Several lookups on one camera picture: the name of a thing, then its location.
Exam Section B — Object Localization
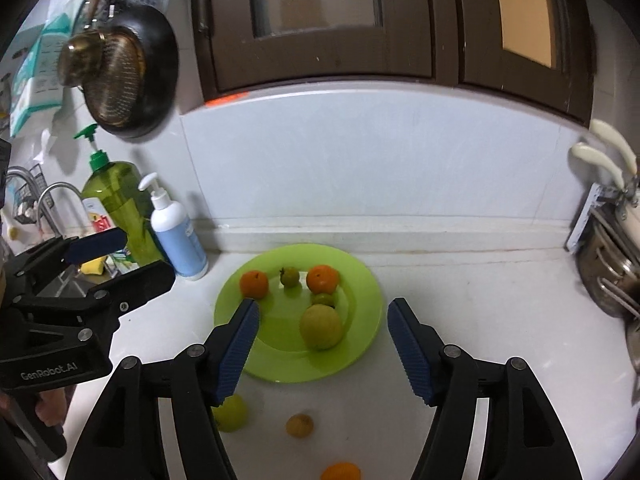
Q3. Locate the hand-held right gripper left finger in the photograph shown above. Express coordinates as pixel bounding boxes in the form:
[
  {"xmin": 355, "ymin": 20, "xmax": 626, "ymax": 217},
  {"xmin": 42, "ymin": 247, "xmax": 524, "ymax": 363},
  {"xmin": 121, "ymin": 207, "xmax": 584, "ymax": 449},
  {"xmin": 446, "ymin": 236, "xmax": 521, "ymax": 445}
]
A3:
[{"xmin": 65, "ymin": 298, "xmax": 262, "ymax": 480}]

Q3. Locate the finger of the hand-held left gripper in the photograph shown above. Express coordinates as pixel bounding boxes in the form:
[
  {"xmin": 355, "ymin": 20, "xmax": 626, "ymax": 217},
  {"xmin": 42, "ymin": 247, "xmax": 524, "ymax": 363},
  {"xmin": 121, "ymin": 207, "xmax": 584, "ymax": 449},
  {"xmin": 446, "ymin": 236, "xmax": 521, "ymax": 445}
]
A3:
[
  {"xmin": 5, "ymin": 227, "xmax": 128, "ymax": 303},
  {"xmin": 10, "ymin": 260, "xmax": 177, "ymax": 348}
]

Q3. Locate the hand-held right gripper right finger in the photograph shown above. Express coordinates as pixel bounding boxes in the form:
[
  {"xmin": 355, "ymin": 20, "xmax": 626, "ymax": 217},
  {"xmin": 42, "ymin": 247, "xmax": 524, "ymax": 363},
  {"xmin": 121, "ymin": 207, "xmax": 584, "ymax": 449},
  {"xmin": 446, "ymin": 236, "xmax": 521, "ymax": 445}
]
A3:
[{"xmin": 387, "ymin": 297, "xmax": 583, "ymax": 480}]

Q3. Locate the green plate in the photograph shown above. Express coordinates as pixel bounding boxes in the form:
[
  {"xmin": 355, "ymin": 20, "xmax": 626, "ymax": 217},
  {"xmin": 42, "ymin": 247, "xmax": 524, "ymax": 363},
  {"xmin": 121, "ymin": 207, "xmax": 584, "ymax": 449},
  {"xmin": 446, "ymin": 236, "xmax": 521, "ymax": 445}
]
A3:
[{"xmin": 214, "ymin": 243, "xmax": 383, "ymax": 383}]

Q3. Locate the orange with stem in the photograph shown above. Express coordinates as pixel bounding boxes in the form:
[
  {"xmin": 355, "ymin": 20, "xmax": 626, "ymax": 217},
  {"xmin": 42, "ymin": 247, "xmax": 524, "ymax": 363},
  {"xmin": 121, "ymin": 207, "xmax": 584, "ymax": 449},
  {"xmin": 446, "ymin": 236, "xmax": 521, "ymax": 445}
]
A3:
[{"xmin": 240, "ymin": 270, "xmax": 270, "ymax": 300}]

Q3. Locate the large yellow-green pear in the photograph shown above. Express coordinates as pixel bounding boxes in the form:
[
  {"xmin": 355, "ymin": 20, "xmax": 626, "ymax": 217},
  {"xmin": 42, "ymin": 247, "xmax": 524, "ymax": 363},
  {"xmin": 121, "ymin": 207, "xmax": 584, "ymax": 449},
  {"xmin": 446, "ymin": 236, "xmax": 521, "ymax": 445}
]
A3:
[{"xmin": 299, "ymin": 303, "xmax": 344, "ymax": 351}]

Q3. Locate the person's left hand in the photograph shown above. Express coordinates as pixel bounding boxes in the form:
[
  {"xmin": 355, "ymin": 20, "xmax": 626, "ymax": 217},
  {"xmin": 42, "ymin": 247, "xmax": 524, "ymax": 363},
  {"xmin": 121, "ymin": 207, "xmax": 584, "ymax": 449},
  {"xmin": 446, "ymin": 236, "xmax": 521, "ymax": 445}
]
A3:
[{"xmin": 30, "ymin": 386, "xmax": 69, "ymax": 429}]

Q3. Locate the white blue pump bottle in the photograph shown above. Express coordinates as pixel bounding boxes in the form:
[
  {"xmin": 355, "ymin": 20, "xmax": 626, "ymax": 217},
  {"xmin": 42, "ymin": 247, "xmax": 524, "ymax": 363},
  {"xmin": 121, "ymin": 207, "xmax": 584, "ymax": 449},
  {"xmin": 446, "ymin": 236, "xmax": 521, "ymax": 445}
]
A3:
[{"xmin": 138, "ymin": 172, "xmax": 209, "ymax": 281}]

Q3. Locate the green dish soap bottle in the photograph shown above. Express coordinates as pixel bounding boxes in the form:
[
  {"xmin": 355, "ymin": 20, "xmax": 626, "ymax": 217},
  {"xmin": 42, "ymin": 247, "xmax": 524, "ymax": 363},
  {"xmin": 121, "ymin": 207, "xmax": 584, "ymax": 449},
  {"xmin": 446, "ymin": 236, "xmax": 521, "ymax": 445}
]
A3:
[{"xmin": 74, "ymin": 124, "xmax": 166, "ymax": 268}]

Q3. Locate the green apple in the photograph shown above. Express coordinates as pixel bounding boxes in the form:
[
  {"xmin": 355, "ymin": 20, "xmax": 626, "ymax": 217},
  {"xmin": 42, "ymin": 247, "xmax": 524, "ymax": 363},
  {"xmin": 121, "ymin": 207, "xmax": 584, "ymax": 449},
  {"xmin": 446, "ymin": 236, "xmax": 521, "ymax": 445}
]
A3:
[{"xmin": 212, "ymin": 394, "xmax": 248, "ymax": 432}]

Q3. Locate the thin chrome faucet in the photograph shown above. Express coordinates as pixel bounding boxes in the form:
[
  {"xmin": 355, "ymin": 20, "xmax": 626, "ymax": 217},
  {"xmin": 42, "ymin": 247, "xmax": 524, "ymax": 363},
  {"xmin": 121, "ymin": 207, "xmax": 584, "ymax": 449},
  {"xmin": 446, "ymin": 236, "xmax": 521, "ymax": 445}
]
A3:
[{"xmin": 37, "ymin": 182, "xmax": 88, "ymax": 241}]

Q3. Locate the small brown fruit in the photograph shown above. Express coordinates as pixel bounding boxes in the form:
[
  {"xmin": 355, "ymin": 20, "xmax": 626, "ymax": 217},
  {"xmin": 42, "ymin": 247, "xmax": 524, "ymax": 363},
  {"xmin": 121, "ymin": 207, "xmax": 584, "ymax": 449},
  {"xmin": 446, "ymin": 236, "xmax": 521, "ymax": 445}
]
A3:
[{"xmin": 286, "ymin": 412, "xmax": 315, "ymax": 438}]

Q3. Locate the brass strainer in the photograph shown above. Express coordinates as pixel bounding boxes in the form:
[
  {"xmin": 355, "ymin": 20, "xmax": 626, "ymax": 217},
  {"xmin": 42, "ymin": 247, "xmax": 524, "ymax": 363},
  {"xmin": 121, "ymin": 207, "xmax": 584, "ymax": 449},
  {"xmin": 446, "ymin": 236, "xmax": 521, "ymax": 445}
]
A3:
[{"xmin": 82, "ymin": 27, "xmax": 148, "ymax": 121}]

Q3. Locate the green white paper box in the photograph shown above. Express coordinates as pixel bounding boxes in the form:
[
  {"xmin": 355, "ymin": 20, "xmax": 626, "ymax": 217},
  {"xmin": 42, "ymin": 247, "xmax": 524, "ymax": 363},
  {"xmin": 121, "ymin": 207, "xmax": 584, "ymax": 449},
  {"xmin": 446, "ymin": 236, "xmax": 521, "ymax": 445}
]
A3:
[{"xmin": 9, "ymin": 10, "xmax": 88, "ymax": 136}]

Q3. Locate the black frying pan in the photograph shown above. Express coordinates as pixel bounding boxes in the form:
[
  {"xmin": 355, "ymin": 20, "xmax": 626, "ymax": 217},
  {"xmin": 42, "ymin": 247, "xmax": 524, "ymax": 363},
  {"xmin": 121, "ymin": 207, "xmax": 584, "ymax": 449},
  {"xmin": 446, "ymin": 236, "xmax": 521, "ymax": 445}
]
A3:
[{"xmin": 82, "ymin": 7, "xmax": 180, "ymax": 140}]

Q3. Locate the small brass pot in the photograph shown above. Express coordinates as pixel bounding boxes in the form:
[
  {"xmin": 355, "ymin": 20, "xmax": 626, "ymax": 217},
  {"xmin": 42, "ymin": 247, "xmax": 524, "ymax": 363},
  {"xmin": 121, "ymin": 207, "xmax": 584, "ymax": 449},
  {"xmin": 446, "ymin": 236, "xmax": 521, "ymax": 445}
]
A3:
[{"xmin": 56, "ymin": 30, "xmax": 108, "ymax": 90}]

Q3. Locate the steel pot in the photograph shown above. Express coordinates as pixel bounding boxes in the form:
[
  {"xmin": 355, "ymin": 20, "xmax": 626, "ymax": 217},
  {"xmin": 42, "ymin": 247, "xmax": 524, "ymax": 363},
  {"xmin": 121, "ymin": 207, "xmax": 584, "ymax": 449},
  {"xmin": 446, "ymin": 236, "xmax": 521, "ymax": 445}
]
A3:
[{"xmin": 575, "ymin": 230, "xmax": 640, "ymax": 318}]

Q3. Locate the metal pot rack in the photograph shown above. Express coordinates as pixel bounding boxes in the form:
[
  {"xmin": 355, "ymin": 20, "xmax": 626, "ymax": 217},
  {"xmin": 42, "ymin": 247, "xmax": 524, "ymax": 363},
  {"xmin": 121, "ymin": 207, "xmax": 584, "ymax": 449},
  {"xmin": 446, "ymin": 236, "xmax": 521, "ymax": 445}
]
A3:
[{"xmin": 565, "ymin": 182, "xmax": 640, "ymax": 321}]

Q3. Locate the cream saucepan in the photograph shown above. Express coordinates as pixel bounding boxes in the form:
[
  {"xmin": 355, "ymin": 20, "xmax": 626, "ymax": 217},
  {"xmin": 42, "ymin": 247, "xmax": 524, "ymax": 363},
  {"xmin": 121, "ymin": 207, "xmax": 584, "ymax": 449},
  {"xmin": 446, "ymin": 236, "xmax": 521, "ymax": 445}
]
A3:
[
  {"xmin": 571, "ymin": 142, "xmax": 640, "ymax": 241},
  {"xmin": 590, "ymin": 119, "xmax": 640, "ymax": 201}
]

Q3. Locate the dark wooden cabinet door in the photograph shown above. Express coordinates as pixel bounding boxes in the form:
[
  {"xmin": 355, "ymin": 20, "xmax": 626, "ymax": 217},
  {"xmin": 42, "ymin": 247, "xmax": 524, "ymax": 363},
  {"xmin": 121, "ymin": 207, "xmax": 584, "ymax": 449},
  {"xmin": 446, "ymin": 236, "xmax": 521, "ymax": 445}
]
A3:
[
  {"xmin": 450, "ymin": 0, "xmax": 608, "ymax": 128},
  {"xmin": 190, "ymin": 0, "xmax": 458, "ymax": 106}
]

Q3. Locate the wire basket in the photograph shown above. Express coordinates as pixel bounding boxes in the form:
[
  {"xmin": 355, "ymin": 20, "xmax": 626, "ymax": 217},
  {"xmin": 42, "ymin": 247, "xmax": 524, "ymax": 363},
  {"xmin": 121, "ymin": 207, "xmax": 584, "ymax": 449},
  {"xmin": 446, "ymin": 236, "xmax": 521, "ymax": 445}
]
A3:
[{"xmin": 12, "ymin": 165, "xmax": 51, "ymax": 226}]

